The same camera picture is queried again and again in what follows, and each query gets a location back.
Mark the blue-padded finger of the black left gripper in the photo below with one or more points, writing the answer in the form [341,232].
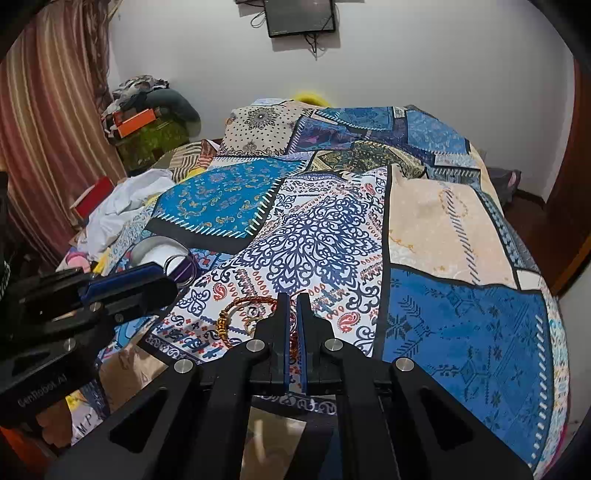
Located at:
[103,288]

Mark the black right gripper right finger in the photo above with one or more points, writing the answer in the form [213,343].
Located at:
[395,420]

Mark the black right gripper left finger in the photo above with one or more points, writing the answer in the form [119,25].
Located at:
[190,422]

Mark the red gold bangle bundle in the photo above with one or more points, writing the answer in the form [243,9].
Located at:
[254,307]

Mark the white jewelry box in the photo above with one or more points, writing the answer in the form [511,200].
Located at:
[175,260]

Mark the red book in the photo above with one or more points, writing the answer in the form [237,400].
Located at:
[91,198]

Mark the white crumpled cloth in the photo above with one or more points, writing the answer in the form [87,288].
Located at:
[127,199]

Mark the green patterned bag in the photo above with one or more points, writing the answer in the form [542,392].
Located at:
[142,148]

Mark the striped red curtain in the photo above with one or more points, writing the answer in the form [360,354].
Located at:
[53,91]

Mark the striped brown cloth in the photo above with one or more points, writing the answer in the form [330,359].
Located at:
[186,158]

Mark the orange box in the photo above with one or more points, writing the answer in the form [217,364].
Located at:
[136,122]

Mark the pile of dark clothes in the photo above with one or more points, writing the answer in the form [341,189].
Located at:
[145,92]

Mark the patchwork blue bedspread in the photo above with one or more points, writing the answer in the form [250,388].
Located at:
[387,219]

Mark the wooden door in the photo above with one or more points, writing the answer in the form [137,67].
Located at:
[568,207]

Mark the yellow pillow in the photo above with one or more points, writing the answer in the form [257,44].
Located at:
[312,98]

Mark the wall-mounted black monitor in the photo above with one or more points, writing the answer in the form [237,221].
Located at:
[299,17]

